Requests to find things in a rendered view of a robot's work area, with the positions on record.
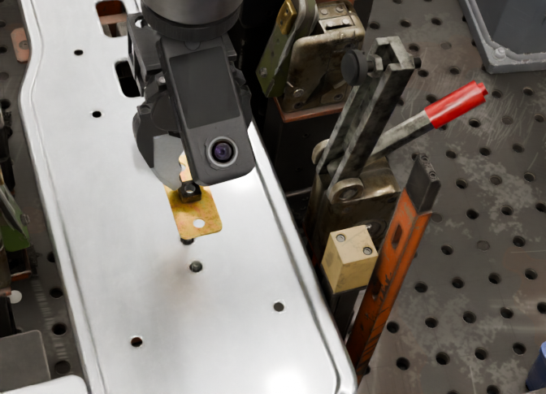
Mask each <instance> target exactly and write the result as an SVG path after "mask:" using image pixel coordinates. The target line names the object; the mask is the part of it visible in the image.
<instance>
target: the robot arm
mask: <svg viewBox="0 0 546 394"><path fill-rule="evenodd" d="M242 2H243V0H141V12H136V13H131V14H127V33H128V62H129V65H130V68H131V70H132V74H133V77H134V80H135V81H136V83H137V86H138V89H139V91H140V94H141V97H145V102H146V104H144V105H138V106H137V107H136V109H137V113H136V114H135V115H134V116H133V117H132V132H133V135H134V138H135V141H136V145H137V148H138V150H139V151H140V153H141V155H142V157H143V159H144V160H145V161H146V163H147V165H148V166H149V168H151V170H152V172H153V173H154V174H155V176H156V177H157V178H158V179H159V181H160V182H162V183H163V184H164V185H166V186H167V187H168V188H170V189H171V190H173V191H176V190H177V189H179V188H180V187H182V186H183V185H184V184H183V181H182V179H181V176H180V173H181V171H182V167H181V165H180V160H179V158H180V155H181V154H182V153H183V152H184V153H185V157H186V159H187V163H188V168H189V171H190V175H191V177H192V179H193V181H194V182H195V183H196V184H198V185H200V186H204V187H207V186H212V185H215V184H221V183H224V182H227V181H230V180H236V179H239V178H241V177H244V176H246V175H248V174H249V173H250V172H251V171H252V170H253V169H254V168H255V165H256V159H255V156H254V151H253V147H252V144H251V141H250V138H249V133H248V129H249V126H250V124H251V121H252V109H251V105H250V98H251V96H252V94H251V92H250V90H249V86H248V85H244V86H242V85H243V84H244V83H245V82H246V81H245V78H244V75H243V73H242V71H241V70H238V69H236V68H235V65H234V61H236V51H235V50H234V48H233V45H232V43H231V40H230V38H229V36H228V30H229V29H230V28H232V26H233V25H234V24H235V23H236V21H237V20H238V17H239V14H240V9H241V3H242ZM138 20H141V27H138V26H136V22H137V21H138ZM132 44H133V54H132Z"/></svg>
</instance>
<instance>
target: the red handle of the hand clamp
mask: <svg viewBox="0 0 546 394"><path fill-rule="evenodd" d="M487 94H488V91H487V90H486V88H485V86H484V85H483V82H481V83H479V84H476V82H475V80H472V81H471V82H470V83H468V84H465V85H464V86H462V87H461V88H459V89H457V90H455V91H453V92H451V93H450V94H448V95H446V96H445V97H442V98H441V99H439V100H438V101H436V102H433V103H432V104H430V105H429V106H427V107H425V108H424V110H423V111H422V112H420V113H418V114H416V115H415V116H413V117H411V118H409V119H407V120H406V121H404V122H403V123H400V124H398V125H397V126H396V127H394V128H391V129H390V130H388V131H386V132H385V133H383V134H381V136H380V138H379V139H378V141H377V143H376V145H375V147H374V149H373V151H372V153H371V155H370V157H369V159H368V161H367V162H366V165H365V167H366V166H368V165H370V164H372V163H373V162H375V161H377V160H379V159H380V158H382V157H384V156H385V155H387V154H390V153H391V152H392V151H394V150H396V149H399V148H400V147H402V146H403V145H406V144H407V143H409V142H411V141H412V140H414V139H416V138H418V137H420V136H421V135H423V134H425V133H427V132H429V131H430V130H432V129H434V128H435V129H437V128H440V127H442V126H444V125H445V124H447V123H449V122H451V121H452V120H454V119H456V118H457V117H459V116H461V115H464V114H465V113H466V112H468V111H470V110H472V109H474V108H475V107H477V106H479V105H481V104H483V103H485V102H486V100H485V98H484V96H485V95H487ZM343 157H344V156H342V157H340V158H334V159H332V160H331V161H330V162H329V164H328V165H327V170H328V172H329V175H330V177H331V178H333V177H334V175H335V173H336V171H337V169H338V167H339V165H340V162H341V160H342V158H343Z"/></svg>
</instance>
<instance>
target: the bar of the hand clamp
mask: <svg viewBox="0 0 546 394"><path fill-rule="evenodd" d="M421 66H422V60H421V59H420V58H419V57H414V56H413V55H412V54H409V53H408V52H407V51H406V49H405V47H404V46H403V44H402V42H401V39H400V38H399V37H382V38H375V41H374V43H373V45H372V47H371V48H370V52H369V54H368V55H367V57H365V55H364V54H363V53H362V52H361V51H360V50H348V51H347V52H346V53H345V55H344V57H343V58H342V61H341V72H342V76H343V78H344V80H345V81H346V82H347V83H348V85H350V86H353V88H352V91H351V93H350V95H349V97H348V100H347V102H346V103H345V105H344V108H343V110H342V112H341V114H340V117H339V118H338V121H337V123H336V126H335V127H334V130H333V132H332V134H331V136H330V138H329V141H328V143H327V145H326V147H325V149H324V151H323V154H322V156H321V158H320V160H319V162H318V165H317V166H316V171H317V173H318V175H323V174H329V172H328V170H327V165H328V164H329V162H330V161H331V160H332V159H334V158H340V157H342V156H344V157H343V158H342V160H341V162H340V165H339V167H338V169H337V171H336V173H335V175H334V177H333V179H332V181H331V183H330V185H329V187H328V189H327V191H326V194H327V198H328V197H329V193H330V191H331V188H332V186H333V185H334V184H336V183H337V182H339V181H341V180H345V179H349V178H359V176H360V174H361V173H362V170H363V168H364V166H365V165H366V162H367V161H368V159H369V157H370V155H371V153H372V151H373V149H374V147H375V145H376V143H377V141H378V139H379V138H380V136H381V134H382V132H383V130H384V128H385V126H386V124H387V122H388V120H389V118H390V117H391V115H392V112H393V111H394V109H395V107H396V105H397V103H398V101H399V99H400V97H401V95H402V94H403V92H404V90H405V87H406V85H407V84H408V82H409V80H410V77H411V76H412V74H413V73H414V69H419V68H420V67H421ZM328 199H329V198H328Z"/></svg>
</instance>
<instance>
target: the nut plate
mask: <svg viewBox="0 0 546 394"><path fill-rule="evenodd" d="M179 160H180V164H181V165H184V166H185V168H186V169H185V170H184V171H182V172H181V173H180V176H181V179H182V181H183V184H184V185H183V186H182V187H180V188H179V189H177V190H176V191H173V190H171V189H170V188H168V187H167V186H166V185H164V184H163V187H164V189H165V192H166V195H167V200H168V202H169V205H170V207H171V212H172V214H173V217H174V220H175V224H176V226H177V230H178V233H179V235H180V237H181V238H183V239H186V240H187V239H191V238H195V237H199V236H205V235H209V234H213V233H217V232H220V231H221V230H222V229H223V223H222V220H221V218H220V216H219V212H218V209H217V206H216V204H215V200H214V198H213V195H212V192H211V191H210V186H207V187H204V186H200V185H198V184H196V183H195V182H194V181H193V179H192V177H191V175H190V171H189V166H188V163H187V159H186V157H185V155H181V156H180V158H179ZM188 192H190V193H188ZM197 219H200V220H202V221H204V223H205V225H204V226H203V227H195V226H194V224H193V222H194V221H195V220H197Z"/></svg>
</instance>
